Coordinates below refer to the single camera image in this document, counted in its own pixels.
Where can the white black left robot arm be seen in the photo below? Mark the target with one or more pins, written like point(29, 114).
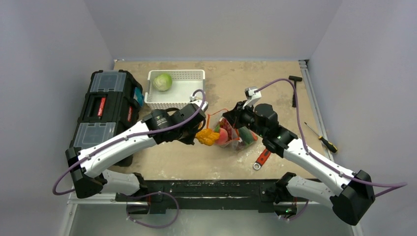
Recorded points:
point(91, 174)

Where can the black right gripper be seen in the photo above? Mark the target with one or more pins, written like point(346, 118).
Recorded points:
point(236, 117)

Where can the green cabbage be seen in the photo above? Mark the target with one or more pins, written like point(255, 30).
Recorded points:
point(162, 82)

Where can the yellow black screwdriver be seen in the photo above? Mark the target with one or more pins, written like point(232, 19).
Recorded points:
point(330, 146)

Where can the red adjustable wrench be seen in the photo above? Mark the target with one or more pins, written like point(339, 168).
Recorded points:
point(262, 158)

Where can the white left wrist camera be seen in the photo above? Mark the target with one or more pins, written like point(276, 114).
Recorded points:
point(197, 97)

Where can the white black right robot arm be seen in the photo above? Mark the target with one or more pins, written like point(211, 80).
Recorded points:
point(338, 188)

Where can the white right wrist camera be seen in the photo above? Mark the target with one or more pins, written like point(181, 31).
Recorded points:
point(252, 96)

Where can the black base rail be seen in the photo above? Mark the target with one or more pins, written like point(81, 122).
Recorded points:
point(262, 195)

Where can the black hammer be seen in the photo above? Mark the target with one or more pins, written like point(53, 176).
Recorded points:
point(294, 80)

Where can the pink peach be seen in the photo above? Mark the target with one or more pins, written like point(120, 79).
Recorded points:
point(223, 137)

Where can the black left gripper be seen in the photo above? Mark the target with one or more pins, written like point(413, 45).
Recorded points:
point(190, 140)

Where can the clear zip top bag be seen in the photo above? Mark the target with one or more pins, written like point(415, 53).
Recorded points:
point(235, 139)

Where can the orange carrot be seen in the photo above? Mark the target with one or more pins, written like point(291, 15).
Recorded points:
point(254, 136)

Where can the black toolbox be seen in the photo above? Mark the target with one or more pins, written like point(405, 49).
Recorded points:
point(111, 106)

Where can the white plastic basket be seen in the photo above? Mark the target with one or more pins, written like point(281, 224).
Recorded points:
point(185, 82)

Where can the purple grape bunch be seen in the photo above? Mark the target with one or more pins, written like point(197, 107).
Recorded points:
point(225, 125)

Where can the green cucumber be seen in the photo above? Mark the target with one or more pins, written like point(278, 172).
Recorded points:
point(246, 135)

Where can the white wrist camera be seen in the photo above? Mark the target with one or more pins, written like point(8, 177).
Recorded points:
point(197, 97)
point(252, 96)

